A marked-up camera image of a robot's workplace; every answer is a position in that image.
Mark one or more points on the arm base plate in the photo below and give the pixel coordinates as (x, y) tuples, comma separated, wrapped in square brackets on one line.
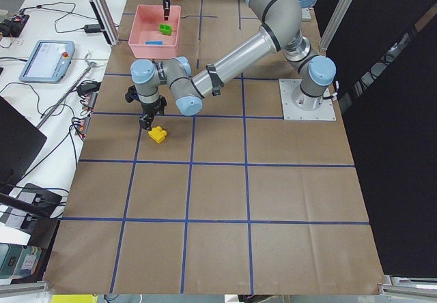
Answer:
[(306, 15), (297, 106)]

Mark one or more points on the metal rod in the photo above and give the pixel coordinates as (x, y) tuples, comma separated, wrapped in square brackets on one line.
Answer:
[(90, 65)]

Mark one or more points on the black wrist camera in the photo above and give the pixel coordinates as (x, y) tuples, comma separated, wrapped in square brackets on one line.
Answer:
[(131, 94)]

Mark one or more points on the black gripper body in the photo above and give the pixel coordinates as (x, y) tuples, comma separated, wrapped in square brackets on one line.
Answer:
[(151, 107)]

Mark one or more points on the pink plastic box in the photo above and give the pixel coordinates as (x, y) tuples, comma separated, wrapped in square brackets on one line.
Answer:
[(145, 28)]

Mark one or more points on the black monitor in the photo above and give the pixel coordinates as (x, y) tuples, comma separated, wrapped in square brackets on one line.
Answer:
[(21, 142)]

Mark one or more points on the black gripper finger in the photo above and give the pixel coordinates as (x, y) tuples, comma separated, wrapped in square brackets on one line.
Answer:
[(166, 8), (145, 121)]

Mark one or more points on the black power adapter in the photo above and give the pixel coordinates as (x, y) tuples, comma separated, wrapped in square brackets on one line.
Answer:
[(92, 28)]

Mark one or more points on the teach pendant tablet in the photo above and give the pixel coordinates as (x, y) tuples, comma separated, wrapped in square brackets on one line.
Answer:
[(48, 62)]

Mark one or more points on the yellow toy block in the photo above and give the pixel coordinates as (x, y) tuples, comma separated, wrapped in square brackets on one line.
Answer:
[(157, 134)]

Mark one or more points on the green toy block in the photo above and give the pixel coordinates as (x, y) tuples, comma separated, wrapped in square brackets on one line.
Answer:
[(165, 29)]

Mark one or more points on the aluminium frame post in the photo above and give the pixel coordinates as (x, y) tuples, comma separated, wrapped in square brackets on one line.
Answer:
[(105, 20)]

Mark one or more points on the blue toy block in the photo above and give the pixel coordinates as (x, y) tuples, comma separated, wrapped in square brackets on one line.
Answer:
[(154, 42)]

